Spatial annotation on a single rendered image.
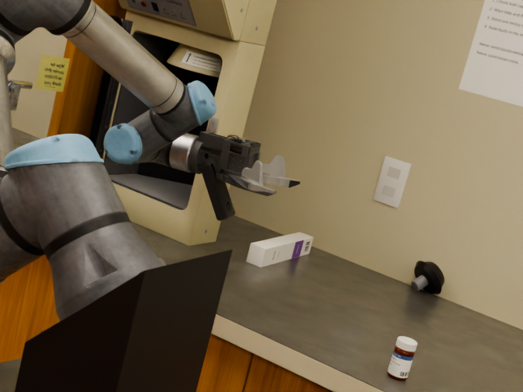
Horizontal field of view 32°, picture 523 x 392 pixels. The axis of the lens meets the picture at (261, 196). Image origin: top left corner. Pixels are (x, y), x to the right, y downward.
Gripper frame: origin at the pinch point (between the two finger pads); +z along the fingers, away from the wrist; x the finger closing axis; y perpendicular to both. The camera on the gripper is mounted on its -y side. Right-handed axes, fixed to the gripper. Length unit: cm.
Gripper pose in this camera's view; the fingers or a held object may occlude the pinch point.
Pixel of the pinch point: (288, 191)
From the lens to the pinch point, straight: 178.4
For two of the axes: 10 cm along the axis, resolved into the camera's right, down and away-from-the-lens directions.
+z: 9.2, 2.6, -3.0
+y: 2.0, -9.6, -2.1
